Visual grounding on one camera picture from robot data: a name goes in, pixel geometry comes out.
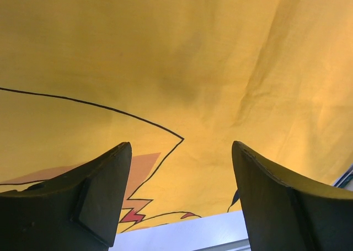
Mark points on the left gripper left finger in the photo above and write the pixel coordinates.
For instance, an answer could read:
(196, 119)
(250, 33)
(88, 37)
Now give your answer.
(77, 210)

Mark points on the yellow printed cloth placemat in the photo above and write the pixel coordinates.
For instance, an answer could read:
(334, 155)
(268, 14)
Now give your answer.
(180, 80)

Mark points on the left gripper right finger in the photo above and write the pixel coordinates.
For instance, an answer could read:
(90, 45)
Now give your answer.
(284, 210)

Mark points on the aluminium front rail frame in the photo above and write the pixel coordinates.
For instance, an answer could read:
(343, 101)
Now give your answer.
(240, 245)

